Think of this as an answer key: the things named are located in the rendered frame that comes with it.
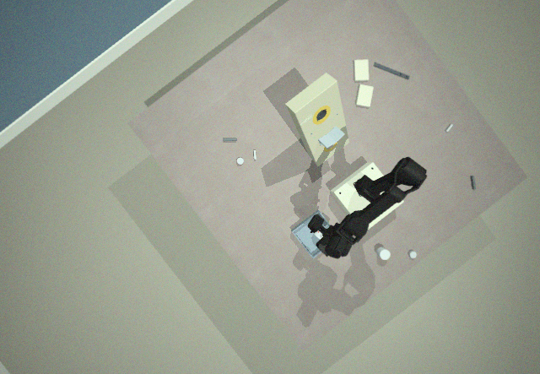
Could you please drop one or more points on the dark grey flat bar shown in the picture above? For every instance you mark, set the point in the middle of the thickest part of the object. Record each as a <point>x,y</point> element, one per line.
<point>392,71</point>

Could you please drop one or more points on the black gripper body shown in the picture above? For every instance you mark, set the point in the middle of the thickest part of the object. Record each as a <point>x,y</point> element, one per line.
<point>316,225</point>

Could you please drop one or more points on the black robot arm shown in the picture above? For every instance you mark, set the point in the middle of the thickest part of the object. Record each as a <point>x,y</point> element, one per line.
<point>406,172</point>

